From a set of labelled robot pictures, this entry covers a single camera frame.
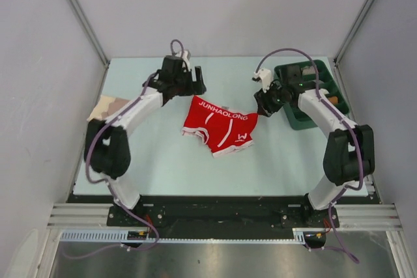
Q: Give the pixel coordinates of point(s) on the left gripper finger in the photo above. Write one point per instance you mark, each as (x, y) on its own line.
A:
(198, 88)
(198, 74)

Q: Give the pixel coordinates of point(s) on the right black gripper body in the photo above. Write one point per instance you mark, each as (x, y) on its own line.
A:
(274, 98)

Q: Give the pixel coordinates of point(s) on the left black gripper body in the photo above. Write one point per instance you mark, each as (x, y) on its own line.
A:
(184, 83)

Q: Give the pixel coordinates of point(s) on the red underwear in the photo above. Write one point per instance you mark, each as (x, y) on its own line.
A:
(221, 130)

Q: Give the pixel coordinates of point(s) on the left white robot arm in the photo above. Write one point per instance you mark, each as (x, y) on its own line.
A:
(107, 153)

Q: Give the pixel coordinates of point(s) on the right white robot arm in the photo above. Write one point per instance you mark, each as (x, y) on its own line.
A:
(350, 153)

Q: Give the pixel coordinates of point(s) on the beige and mauve underwear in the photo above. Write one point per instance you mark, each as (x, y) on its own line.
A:
(106, 106)

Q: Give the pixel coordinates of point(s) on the green compartment tray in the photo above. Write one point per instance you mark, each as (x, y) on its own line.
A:
(299, 120)

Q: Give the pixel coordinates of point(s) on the grey rolled cloth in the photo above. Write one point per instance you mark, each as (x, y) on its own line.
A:
(309, 70)

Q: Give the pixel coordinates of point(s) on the brown rolled cloth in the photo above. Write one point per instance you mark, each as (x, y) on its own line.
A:
(333, 100)

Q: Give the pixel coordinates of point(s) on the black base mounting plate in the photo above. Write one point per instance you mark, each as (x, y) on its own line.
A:
(219, 218)

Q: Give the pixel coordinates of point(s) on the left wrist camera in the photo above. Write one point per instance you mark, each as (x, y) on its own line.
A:
(185, 56)

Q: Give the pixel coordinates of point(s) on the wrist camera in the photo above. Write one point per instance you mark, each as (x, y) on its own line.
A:
(185, 56)
(265, 77)

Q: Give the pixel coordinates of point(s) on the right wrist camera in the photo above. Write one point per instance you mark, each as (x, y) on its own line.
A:
(265, 77)

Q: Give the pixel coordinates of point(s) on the left aluminium corner post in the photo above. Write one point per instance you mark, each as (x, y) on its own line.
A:
(87, 28)

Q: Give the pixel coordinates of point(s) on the aluminium corner post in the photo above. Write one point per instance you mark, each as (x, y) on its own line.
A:
(87, 28)
(355, 27)

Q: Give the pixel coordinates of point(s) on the aluminium frame rail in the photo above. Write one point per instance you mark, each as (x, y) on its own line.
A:
(368, 242)

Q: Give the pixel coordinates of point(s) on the right aluminium corner post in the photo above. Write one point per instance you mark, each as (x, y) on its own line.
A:
(355, 27)

